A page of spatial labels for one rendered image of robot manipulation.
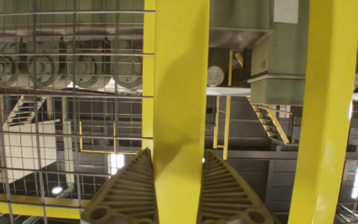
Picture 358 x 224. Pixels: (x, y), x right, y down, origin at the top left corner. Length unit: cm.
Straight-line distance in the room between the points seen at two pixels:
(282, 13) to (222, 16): 39
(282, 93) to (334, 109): 82
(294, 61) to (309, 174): 93
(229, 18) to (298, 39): 48
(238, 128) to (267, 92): 996
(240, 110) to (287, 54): 978
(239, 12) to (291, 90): 63
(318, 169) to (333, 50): 20
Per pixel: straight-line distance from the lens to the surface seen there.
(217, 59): 319
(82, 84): 122
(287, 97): 117
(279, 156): 1208
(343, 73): 35
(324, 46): 35
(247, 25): 112
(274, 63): 112
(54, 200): 87
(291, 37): 124
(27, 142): 946
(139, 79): 103
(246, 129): 1126
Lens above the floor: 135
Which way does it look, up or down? 5 degrees up
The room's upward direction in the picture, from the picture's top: 178 degrees counter-clockwise
